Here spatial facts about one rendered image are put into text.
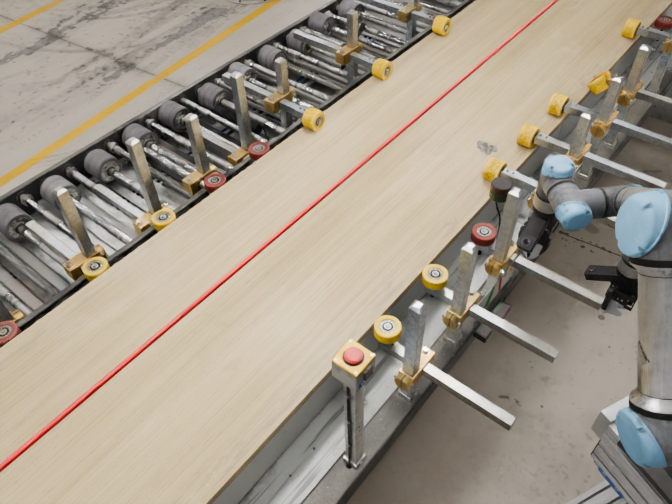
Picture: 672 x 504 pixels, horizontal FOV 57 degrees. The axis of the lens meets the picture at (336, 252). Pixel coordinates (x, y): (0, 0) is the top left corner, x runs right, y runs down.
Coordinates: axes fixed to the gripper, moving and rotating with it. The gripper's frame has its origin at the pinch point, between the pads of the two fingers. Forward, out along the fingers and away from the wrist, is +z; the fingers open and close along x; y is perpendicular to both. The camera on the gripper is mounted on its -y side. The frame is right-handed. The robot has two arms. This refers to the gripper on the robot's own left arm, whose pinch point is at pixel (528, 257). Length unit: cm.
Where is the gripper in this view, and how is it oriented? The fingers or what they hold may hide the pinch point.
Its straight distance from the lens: 187.2
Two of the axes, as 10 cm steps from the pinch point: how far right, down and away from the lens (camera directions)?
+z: 0.4, 6.4, 7.6
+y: 6.4, -6.0, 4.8
